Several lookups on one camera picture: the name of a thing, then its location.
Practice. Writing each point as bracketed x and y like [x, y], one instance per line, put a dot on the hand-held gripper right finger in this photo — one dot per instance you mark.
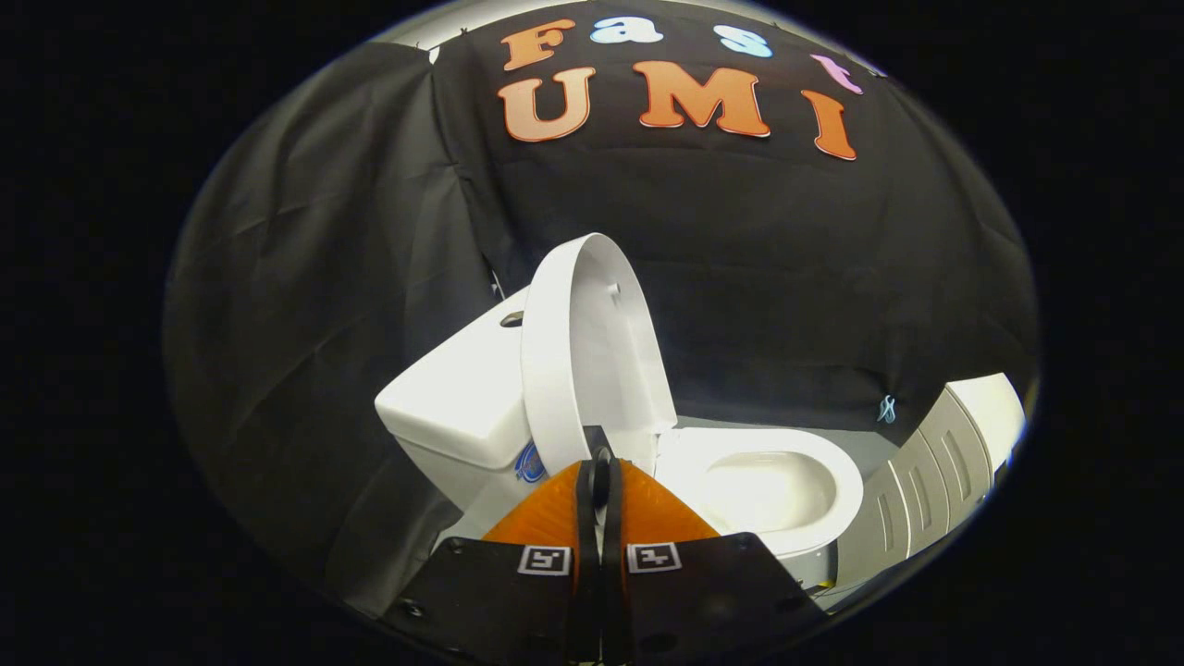
[712, 592]

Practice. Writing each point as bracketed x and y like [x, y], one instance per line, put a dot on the white toilet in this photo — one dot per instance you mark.
[462, 398]

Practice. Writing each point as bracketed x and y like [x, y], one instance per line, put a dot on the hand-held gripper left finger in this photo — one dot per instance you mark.
[499, 592]

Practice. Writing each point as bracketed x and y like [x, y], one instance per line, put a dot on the white toilet seat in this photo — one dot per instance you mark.
[689, 458]

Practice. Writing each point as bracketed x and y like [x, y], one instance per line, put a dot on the black backdrop cloth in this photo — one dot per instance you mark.
[786, 277]

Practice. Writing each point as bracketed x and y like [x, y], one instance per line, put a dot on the white ribbed cabinet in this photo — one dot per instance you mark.
[934, 472]

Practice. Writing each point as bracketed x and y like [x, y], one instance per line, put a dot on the white toilet lid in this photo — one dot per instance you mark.
[601, 370]

